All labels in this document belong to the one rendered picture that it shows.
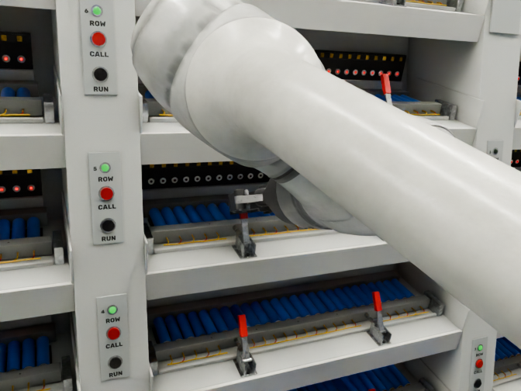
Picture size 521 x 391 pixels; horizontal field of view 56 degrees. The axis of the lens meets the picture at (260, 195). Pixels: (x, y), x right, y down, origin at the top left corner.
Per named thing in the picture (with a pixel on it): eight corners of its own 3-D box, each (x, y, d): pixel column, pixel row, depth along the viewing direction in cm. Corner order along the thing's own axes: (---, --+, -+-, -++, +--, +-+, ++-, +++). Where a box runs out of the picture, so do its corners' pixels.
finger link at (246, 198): (288, 204, 61) (249, 207, 58) (267, 207, 65) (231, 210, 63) (285, 185, 61) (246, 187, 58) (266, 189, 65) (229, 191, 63)
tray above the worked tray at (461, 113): (470, 151, 92) (492, 77, 86) (139, 164, 68) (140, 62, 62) (401, 119, 109) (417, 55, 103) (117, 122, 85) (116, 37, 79)
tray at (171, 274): (463, 253, 95) (477, 209, 91) (144, 300, 71) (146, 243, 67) (398, 208, 112) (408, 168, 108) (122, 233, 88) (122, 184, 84)
